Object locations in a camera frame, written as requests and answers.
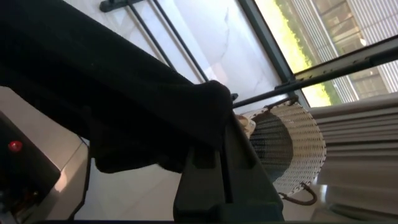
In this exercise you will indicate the black clothes rack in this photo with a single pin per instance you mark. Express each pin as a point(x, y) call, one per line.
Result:
point(357, 62)

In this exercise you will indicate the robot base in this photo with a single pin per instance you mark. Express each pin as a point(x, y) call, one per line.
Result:
point(37, 124)

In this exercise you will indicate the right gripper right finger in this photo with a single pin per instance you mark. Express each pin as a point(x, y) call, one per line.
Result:
point(252, 186)

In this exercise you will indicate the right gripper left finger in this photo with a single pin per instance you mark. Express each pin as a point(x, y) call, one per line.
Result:
point(199, 186)

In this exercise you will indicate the black garment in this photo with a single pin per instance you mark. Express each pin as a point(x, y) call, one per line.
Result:
point(93, 77)

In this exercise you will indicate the white laundry basket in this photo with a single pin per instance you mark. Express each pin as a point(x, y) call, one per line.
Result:
point(304, 140)

